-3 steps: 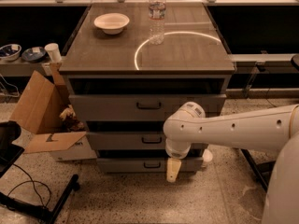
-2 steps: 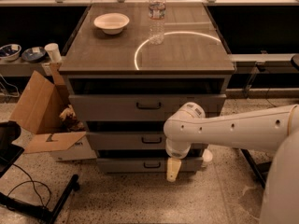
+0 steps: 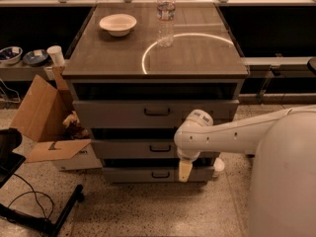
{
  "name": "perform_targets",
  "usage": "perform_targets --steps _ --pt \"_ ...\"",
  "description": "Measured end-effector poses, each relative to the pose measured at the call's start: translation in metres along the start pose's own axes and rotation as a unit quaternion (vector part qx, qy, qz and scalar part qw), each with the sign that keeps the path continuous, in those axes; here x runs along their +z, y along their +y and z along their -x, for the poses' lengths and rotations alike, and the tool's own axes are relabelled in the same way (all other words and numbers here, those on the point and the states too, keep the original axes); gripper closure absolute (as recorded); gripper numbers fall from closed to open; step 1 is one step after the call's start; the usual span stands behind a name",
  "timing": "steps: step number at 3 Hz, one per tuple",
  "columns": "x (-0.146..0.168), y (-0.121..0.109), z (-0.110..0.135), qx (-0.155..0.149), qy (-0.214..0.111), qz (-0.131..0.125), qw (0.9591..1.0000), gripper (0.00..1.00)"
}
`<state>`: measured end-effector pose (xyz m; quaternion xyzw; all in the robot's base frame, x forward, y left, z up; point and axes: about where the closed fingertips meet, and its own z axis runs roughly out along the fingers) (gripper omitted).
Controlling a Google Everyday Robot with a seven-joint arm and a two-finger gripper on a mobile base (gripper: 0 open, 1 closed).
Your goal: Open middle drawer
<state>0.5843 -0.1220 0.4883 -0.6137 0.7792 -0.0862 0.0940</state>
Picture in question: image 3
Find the grey top drawer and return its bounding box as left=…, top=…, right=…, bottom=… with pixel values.
left=73, top=100, right=239, bottom=128

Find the blue white bowl left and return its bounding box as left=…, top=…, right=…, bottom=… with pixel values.
left=0, top=46, right=23, bottom=65

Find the dark blue bowl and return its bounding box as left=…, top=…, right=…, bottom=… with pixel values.
left=23, top=49, right=48, bottom=66

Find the brown cardboard box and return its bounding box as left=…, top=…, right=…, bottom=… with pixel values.
left=11, top=75, right=102, bottom=171

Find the clear plastic water bottle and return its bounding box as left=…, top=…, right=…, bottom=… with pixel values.
left=157, top=0, right=176, bottom=47

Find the grey bottom drawer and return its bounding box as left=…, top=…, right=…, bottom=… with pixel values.
left=103, top=167, right=214, bottom=183

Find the white round object floor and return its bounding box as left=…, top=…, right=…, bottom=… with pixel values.
left=213, top=158, right=225, bottom=173

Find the grey drawer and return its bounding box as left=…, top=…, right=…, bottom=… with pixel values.
left=103, top=167, right=214, bottom=183
left=73, top=100, right=239, bottom=128
left=92, top=139, right=178, bottom=159

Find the brown stuffed toy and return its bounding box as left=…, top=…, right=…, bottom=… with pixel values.
left=62, top=112, right=89, bottom=139

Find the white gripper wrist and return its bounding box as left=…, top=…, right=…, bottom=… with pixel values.
left=177, top=148, right=199, bottom=183

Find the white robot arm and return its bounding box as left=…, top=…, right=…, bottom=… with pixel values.
left=174, top=106, right=316, bottom=237

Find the black cable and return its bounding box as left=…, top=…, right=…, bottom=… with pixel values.
left=7, top=173, right=55, bottom=220

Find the grey low shelf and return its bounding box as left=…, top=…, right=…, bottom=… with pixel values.
left=0, top=61, right=56, bottom=82

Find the grey drawer cabinet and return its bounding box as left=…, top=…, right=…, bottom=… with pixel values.
left=63, top=3, right=248, bottom=171

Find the white paper cup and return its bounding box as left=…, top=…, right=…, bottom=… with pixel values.
left=46, top=45, right=65, bottom=66

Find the black stand left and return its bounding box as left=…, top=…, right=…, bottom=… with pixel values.
left=0, top=128, right=84, bottom=237

